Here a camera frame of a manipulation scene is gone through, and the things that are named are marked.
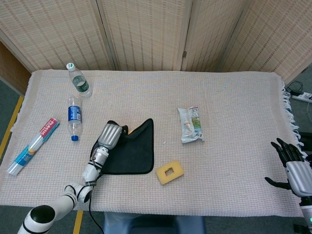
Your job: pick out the green label water bottle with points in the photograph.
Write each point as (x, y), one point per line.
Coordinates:
(81, 84)

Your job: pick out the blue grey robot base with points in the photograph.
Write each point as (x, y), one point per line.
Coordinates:
(151, 224)

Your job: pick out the metal screen hinge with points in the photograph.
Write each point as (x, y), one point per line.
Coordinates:
(184, 54)

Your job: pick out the blue label water bottle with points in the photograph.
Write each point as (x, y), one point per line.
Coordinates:
(74, 114)

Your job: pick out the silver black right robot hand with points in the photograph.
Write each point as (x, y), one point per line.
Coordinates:
(298, 175)

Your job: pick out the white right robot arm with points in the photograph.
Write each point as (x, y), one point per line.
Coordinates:
(307, 214)

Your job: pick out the brown wooden cabinet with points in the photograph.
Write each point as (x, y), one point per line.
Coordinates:
(12, 70)

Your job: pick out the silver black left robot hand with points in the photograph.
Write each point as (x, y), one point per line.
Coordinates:
(109, 135)

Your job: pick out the yellow sponge with hole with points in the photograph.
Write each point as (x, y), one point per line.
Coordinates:
(162, 176)

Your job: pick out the black and yellow microfibre cloth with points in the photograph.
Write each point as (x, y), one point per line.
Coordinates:
(136, 153)

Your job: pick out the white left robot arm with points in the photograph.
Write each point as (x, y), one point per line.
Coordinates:
(92, 170)

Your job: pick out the white foil snack packet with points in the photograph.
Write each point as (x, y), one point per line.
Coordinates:
(191, 126)

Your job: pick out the plastic wrap roll package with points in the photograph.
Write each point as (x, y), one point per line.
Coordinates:
(31, 148)

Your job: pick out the white power strip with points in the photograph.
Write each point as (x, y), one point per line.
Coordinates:
(303, 97)

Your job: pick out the pale woven tablecloth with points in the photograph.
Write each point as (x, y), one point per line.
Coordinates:
(219, 170)

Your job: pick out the bamboo folding screen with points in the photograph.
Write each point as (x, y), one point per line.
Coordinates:
(146, 31)

